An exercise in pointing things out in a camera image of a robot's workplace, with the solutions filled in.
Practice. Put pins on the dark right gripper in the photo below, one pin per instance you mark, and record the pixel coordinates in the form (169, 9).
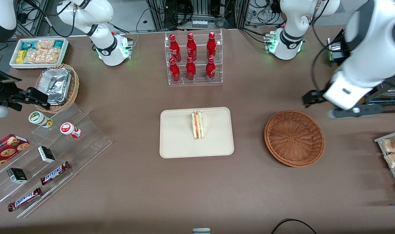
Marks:
(2, 90)

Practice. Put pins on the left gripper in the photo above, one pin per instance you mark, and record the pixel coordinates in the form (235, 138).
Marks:
(315, 96)

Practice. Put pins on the triangle sandwich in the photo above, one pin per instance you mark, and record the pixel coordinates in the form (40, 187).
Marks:
(197, 125)

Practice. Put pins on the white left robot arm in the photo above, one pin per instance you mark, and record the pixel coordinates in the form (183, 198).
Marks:
(369, 42)

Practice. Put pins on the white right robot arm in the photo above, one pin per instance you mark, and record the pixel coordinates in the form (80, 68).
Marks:
(103, 13)

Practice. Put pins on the light wicker basket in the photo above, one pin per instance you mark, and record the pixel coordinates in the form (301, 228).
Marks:
(74, 87)

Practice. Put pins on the brown wicker basket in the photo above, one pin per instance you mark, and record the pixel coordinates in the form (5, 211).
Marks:
(295, 138)

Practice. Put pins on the tray of packaged pastries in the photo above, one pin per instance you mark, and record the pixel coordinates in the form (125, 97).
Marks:
(379, 140)

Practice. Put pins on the cream plastic tray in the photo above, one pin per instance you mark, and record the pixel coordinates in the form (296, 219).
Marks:
(174, 136)

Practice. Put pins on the green lid yogurt cup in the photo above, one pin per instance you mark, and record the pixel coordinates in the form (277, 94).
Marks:
(38, 118)

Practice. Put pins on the aluminium foil container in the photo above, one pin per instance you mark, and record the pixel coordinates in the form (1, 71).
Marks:
(56, 84)

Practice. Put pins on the clear cracker packet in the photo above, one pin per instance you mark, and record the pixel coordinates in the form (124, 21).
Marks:
(44, 44)
(41, 56)

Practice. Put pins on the yellow snack packet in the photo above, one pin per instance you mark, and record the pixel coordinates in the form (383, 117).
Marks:
(20, 57)

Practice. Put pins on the red lid yogurt cup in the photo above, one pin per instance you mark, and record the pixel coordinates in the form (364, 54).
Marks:
(68, 129)

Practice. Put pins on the black food warmer machine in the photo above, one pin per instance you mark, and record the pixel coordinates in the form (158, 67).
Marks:
(336, 53)

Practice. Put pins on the teal snack packet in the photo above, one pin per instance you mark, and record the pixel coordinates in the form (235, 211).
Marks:
(28, 45)
(58, 43)

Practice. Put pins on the white snack bin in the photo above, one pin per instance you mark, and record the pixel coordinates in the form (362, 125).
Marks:
(64, 53)

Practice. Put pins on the small black box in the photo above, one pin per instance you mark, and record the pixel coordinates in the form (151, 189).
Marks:
(46, 154)
(17, 175)

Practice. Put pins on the red cookie box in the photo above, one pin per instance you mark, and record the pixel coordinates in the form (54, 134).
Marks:
(6, 151)

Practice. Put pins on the clear acrylic stepped display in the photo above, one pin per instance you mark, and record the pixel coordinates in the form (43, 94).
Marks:
(87, 143)

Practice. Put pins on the Snickers chocolate bar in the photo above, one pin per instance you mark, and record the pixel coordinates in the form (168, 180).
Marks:
(24, 199)
(54, 173)

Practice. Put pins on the red cola bottle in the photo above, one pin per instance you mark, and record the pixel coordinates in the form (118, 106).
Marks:
(210, 70)
(211, 45)
(190, 70)
(174, 71)
(174, 47)
(191, 47)

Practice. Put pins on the clear acrylic bottle rack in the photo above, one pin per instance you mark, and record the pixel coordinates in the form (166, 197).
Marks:
(200, 81)

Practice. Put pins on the white power strip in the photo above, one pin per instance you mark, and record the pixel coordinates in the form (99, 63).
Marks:
(199, 24)

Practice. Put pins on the small grey device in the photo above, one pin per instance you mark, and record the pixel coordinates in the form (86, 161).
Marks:
(201, 231)

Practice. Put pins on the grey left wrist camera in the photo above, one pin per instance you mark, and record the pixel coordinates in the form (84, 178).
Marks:
(347, 112)

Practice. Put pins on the aluminium frame rack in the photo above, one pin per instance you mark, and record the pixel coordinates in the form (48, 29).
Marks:
(158, 16)

